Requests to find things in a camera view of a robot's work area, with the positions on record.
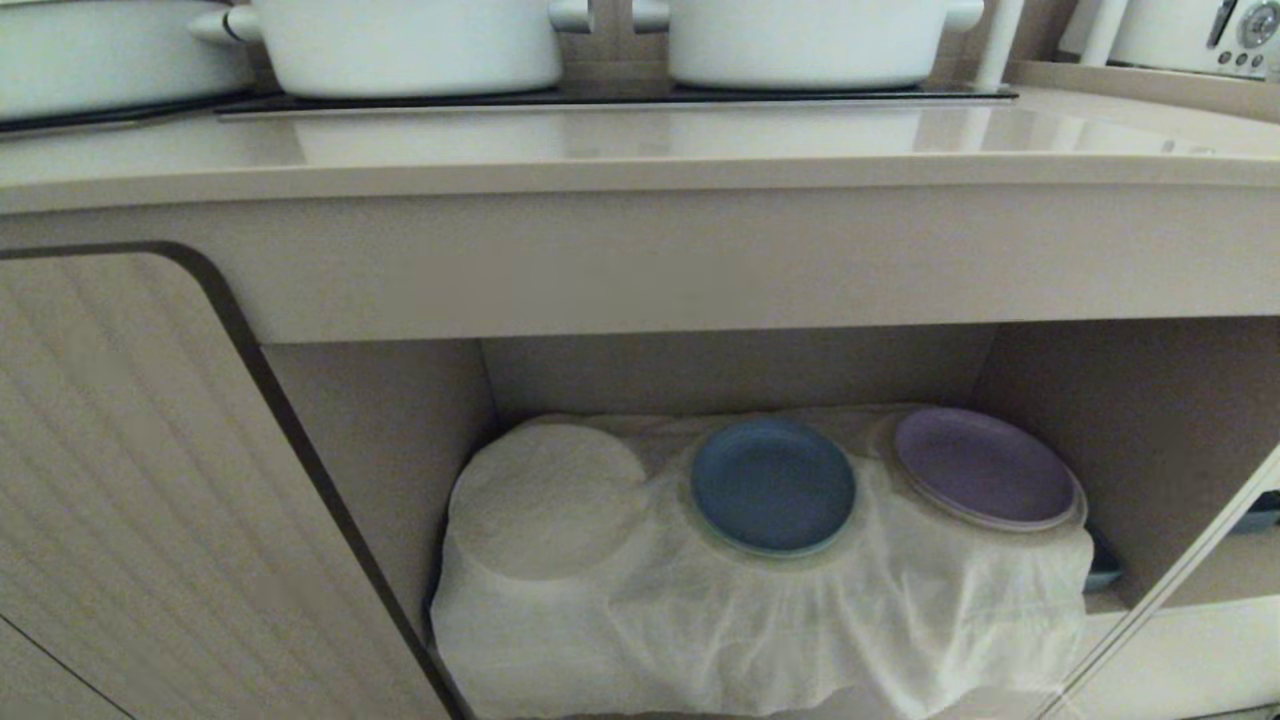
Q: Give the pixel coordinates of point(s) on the blue plate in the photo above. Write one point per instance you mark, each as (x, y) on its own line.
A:
(772, 485)

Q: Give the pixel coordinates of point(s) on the purple plate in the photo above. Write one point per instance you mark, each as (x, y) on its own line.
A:
(984, 467)

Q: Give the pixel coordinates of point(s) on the black induction cooktop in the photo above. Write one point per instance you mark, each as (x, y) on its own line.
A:
(600, 97)

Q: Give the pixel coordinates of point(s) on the white cloth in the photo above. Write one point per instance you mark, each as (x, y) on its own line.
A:
(700, 620)

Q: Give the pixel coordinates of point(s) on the white cooking pot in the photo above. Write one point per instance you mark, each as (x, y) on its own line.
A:
(405, 45)
(810, 40)

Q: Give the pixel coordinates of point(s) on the dark blue bowl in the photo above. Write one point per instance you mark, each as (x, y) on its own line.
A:
(1103, 568)

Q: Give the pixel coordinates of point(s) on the beige cabinet door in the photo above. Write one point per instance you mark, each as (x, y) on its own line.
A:
(150, 500)

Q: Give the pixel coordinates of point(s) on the glass cabinet door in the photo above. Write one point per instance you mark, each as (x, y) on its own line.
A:
(1170, 590)

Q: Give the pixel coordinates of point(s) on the white frying pan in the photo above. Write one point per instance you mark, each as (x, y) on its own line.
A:
(110, 55)

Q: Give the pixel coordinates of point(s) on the white toaster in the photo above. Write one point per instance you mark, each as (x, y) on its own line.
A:
(1195, 35)

